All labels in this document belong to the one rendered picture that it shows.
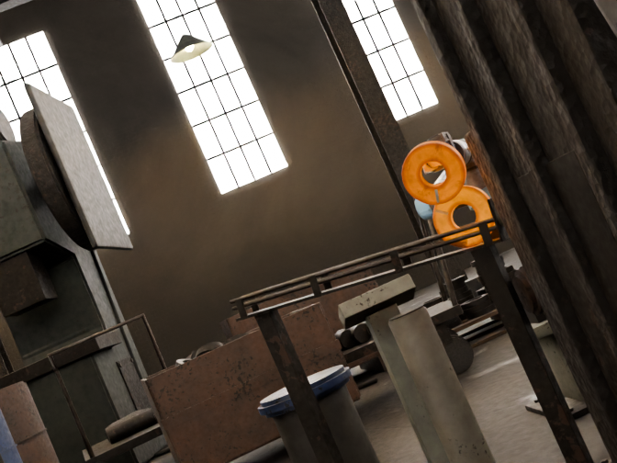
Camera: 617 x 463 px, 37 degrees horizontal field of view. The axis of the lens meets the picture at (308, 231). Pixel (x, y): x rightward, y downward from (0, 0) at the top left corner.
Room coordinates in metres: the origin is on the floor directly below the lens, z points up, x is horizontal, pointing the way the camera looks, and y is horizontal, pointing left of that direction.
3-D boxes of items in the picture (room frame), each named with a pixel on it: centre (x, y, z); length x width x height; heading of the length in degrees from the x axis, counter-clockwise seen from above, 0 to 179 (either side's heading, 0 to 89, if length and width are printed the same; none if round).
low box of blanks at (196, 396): (4.70, 0.62, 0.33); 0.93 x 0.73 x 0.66; 105
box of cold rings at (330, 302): (6.41, 0.30, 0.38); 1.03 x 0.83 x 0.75; 101
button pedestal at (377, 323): (2.83, -0.10, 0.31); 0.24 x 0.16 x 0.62; 98
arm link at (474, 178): (2.49, -0.45, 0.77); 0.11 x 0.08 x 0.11; 56
